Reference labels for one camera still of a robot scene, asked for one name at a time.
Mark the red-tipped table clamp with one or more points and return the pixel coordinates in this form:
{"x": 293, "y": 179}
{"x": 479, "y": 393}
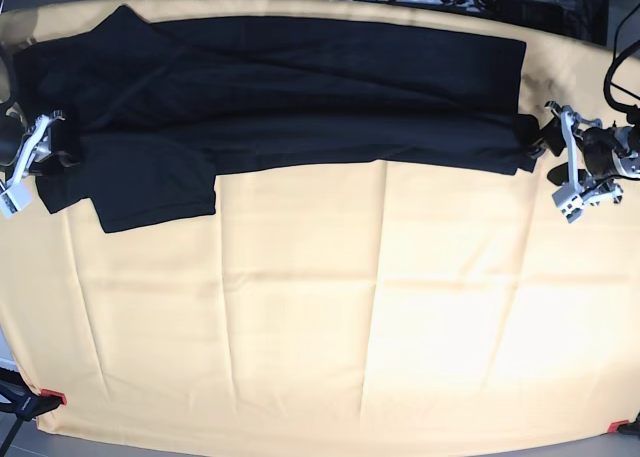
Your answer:
{"x": 626, "y": 427}
{"x": 26, "y": 405}

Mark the yellow table cloth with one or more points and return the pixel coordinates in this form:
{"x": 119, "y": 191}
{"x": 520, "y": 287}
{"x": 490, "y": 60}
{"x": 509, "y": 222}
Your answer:
{"x": 381, "y": 309}

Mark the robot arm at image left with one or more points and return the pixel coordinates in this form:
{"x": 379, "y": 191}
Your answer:
{"x": 9, "y": 106}

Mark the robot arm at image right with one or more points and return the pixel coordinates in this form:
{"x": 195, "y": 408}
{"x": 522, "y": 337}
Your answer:
{"x": 631, "y": 112}

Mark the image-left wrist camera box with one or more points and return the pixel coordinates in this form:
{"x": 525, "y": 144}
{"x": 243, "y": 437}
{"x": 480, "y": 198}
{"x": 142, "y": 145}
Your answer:
{"x": 14, "y": 198}

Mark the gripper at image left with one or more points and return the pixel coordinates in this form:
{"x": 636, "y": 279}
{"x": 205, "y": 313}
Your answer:
{"x": 33, "y": 147}

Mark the left red-tipped table clamp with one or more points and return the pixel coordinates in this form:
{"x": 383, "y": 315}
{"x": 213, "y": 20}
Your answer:
{"x": 26, "y": 405}

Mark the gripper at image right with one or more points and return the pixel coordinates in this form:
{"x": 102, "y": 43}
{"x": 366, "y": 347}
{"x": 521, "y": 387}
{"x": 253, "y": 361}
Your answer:
{"x": 595, "y": 154}

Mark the black box on table edge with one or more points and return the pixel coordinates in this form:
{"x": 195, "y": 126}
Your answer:
{"x": 531, "y": 14}

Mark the right red-tipped table clamp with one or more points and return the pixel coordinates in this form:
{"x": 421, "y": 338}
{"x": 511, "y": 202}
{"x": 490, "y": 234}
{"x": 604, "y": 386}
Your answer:
{"x": 626, "y": 427}

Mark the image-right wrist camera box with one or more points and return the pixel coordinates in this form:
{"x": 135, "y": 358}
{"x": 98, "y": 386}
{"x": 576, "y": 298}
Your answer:
{"x": 568, "y": 200}

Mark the black T-shirt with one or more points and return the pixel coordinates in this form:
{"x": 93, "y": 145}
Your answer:
{"x": 164, "y": 109}

